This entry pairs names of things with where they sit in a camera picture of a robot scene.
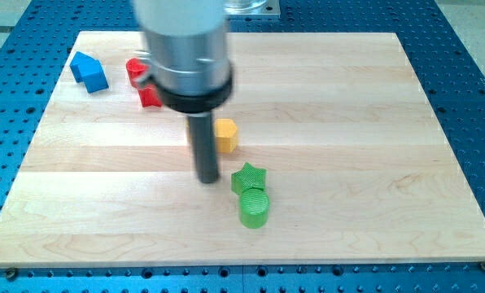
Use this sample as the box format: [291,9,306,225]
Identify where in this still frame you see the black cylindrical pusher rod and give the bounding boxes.
[187,112,219,184]

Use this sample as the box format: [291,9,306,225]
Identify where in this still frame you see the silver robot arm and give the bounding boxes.
[133,0,234,183]

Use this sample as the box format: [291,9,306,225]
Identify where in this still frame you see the red star block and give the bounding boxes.
[138,85,163,107]

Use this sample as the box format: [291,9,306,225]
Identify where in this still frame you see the green star block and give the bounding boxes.
[231,163,267,195]

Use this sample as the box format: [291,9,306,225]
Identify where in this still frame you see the yellow hexagon block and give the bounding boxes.
[214,119,238,153]

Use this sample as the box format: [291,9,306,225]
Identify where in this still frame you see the red round block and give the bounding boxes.
[125,58,149,88]

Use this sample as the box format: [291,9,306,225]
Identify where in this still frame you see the green cylinder block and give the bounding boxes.
[239,188,270,229]

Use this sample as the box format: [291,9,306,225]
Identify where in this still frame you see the blue pentagon block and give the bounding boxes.
[69,51,109,94]

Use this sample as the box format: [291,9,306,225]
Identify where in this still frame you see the light wooden board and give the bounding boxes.
[0,31,485,268]

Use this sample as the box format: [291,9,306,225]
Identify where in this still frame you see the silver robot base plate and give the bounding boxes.
[224,0,281,17]

